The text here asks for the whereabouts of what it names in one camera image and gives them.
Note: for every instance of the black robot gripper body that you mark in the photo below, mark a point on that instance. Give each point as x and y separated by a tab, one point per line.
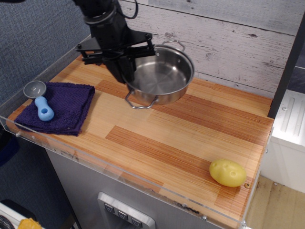
111	39

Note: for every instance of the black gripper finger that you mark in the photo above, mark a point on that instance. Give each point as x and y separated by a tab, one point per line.
128	67
113	68

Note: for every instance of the stainless steel two-handled pan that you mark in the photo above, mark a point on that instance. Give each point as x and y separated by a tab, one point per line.
160	79

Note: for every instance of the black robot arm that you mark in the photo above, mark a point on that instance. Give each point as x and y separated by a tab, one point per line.
99	7

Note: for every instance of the purple terry cloth rag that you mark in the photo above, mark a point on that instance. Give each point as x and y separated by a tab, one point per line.
70	103

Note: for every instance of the blue and grey toy scoop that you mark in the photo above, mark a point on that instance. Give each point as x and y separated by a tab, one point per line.
36	91

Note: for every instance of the yellow toy potato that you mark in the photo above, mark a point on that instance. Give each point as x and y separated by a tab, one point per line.
227	173

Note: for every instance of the silver toy fridge dispenser panel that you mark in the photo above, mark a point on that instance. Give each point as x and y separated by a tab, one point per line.
119	215

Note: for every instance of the yellow sponge object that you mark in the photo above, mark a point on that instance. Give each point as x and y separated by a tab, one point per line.
29	224

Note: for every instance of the white toy sink unit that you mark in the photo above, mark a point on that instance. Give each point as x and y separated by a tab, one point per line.
284	161

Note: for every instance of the clear acrylic guard rail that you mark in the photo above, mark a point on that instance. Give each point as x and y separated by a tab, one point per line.
155	160

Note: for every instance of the dark grey vertical post right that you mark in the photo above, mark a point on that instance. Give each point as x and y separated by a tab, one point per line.
288	70

